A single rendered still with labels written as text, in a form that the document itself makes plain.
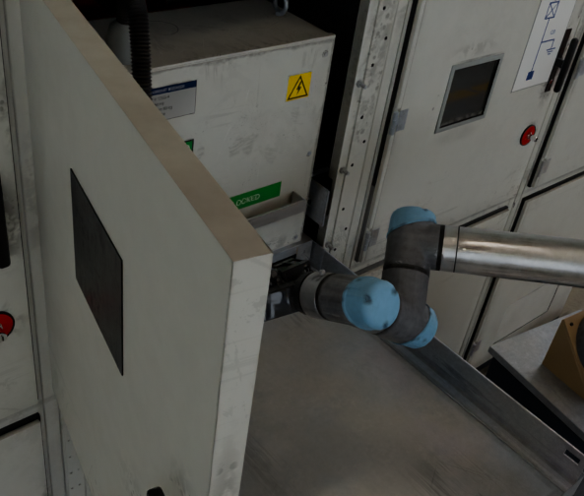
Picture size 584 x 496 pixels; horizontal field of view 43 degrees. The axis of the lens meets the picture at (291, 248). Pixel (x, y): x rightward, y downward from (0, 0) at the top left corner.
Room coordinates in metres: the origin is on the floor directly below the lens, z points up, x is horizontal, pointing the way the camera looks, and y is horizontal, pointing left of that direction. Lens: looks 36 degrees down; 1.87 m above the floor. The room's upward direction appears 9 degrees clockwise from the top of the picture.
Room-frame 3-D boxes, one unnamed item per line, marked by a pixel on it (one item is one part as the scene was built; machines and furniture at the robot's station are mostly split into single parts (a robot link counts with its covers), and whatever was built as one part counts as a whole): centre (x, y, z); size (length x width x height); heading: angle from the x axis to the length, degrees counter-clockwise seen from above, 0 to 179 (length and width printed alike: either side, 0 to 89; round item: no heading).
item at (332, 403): (0.90, -0.12, 0.82); 0.68 x 0.62 x 0.06; 45
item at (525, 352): (1.27, -0.71, 0.74); 0.32 x 0.32 x 0.02; 37
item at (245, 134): (1.17, 0.15, 1.15); 0.48 x 0.01 x 0.48; 135
